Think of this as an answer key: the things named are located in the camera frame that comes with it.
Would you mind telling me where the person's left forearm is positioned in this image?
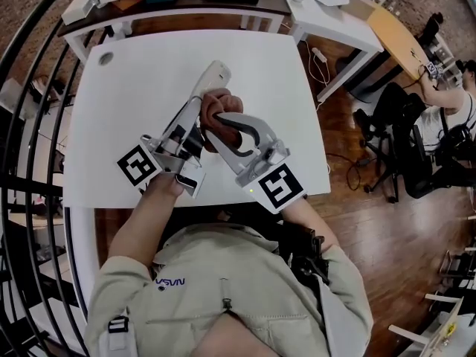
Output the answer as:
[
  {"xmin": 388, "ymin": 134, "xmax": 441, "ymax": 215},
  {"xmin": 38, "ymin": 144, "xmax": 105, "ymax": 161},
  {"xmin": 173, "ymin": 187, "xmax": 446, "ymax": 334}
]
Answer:
[{"xmin": 107, "ymin": 173, "xmax": 185, "ymax": 266}]

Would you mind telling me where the cardboard box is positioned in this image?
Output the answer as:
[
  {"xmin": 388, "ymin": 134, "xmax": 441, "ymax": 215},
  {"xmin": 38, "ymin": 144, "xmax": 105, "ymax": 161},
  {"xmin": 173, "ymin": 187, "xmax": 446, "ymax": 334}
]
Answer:
[{"xmin": 341, "ymin": 0, "xmax": 377, "ymax": 21}]

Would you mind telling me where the person's right forearm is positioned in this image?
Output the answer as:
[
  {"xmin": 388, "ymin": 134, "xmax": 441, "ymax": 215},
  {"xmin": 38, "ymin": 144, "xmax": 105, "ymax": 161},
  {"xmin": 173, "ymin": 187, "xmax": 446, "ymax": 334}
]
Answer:
[{"xmin": 280, "ymin": 197, "xmax": 340, "ymax": 255}]

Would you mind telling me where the white side table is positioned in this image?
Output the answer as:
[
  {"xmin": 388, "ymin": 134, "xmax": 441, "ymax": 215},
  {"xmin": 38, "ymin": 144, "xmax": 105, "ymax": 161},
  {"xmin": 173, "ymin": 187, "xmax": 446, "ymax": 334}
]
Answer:
[{"xmin": 288, "ymin": 0, "xmax": 386, "ymax": 103}]

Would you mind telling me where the round wooden table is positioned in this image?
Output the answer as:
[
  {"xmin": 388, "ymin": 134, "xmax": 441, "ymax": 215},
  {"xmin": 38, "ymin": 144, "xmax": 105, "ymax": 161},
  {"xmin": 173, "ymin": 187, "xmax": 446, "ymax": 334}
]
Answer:
[{"xmin": 366, "ymin": 4, "xmax": 434, "ymax": 82}]

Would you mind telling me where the black metal railing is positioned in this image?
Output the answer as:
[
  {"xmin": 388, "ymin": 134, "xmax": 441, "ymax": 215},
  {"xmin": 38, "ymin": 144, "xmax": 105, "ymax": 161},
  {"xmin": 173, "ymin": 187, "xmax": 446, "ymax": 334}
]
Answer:
[{"xmin": 0, "ymin": 0, "xmax": 98, "ymax": 357}]

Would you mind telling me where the white flat box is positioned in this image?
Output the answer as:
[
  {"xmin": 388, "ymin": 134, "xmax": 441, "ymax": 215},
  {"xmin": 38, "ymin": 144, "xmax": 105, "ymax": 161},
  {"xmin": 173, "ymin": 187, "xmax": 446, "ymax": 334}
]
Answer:
[{"xmin": 60, "ymin": 0, "xmax": 100, "ymax": 26}]

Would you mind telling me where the white power cable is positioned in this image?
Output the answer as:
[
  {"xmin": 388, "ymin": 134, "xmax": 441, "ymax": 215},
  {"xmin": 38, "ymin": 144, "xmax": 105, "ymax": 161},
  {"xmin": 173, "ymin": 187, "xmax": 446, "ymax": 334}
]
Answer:
[{"xmin": 306, "ymin": 41, "xmax": 332, "ymax": 112}]

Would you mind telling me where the white power strip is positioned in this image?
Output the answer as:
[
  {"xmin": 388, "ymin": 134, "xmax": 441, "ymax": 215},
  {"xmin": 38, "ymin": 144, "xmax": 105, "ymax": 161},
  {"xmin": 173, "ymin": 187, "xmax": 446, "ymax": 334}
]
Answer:
[{"xmin": 311, "ymin": 46, "xmax": 329, "ymax": 67}]

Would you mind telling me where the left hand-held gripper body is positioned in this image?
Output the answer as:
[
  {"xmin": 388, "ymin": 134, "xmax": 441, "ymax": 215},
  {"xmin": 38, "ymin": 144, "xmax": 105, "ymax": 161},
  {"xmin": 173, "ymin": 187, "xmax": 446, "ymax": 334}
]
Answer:
[{"xmin": 117, "ymin": 124, "xmax": 208, "ymax": 200}]

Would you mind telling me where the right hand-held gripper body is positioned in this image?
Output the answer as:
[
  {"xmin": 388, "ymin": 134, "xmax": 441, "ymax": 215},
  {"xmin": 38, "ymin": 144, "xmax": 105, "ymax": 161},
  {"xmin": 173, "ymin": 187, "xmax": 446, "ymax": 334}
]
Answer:
[{"xmin": 234, "ymin": 138, "xmax": 306, "ymax": 216}]

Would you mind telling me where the white chair frame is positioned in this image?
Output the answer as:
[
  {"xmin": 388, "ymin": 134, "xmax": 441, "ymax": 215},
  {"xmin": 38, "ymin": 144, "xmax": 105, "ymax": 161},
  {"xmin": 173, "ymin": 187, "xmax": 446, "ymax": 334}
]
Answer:
[{"xmin": 387, "ymin": 292, "xmax": 476, "ymax": 357}]

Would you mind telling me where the white strap with buckle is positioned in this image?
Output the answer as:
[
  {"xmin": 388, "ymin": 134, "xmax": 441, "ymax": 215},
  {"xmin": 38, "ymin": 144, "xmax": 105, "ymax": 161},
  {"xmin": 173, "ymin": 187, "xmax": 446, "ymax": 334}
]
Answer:
[{"xmin": 106, "ymin": 315, "xmax": 130, "ymax": 357}]

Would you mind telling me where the light beige jacket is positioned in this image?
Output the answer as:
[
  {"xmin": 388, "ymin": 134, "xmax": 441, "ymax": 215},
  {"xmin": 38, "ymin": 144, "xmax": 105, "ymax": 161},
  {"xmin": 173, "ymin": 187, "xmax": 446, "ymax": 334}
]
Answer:
[{"xmin": 84, "ymin": 223, "xmax": 375, "ymax": 357}]

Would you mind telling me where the black high-back office chair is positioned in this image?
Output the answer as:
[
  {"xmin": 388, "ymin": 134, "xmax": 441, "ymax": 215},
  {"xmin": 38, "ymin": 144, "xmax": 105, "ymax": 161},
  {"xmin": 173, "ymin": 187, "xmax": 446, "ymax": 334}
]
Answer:
[{"xmin": 419, "ymin": 11, "xmax": 457, "ymax": 63}]

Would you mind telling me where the pinkish brown cloth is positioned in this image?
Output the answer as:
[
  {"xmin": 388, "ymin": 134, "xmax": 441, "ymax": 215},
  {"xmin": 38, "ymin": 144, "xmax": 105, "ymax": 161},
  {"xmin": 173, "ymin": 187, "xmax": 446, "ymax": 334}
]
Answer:
[{"xmin": 199, "ymin": 89, "xmax": 248, "ymax": 155}]

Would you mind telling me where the black harness strap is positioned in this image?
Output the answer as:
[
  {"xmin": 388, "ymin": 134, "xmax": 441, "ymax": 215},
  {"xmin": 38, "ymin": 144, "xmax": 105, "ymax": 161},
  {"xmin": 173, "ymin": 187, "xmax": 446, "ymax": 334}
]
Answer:
[{"xmin": 277, "ymin": 219, "xmax": 332, "ymax": 288}]

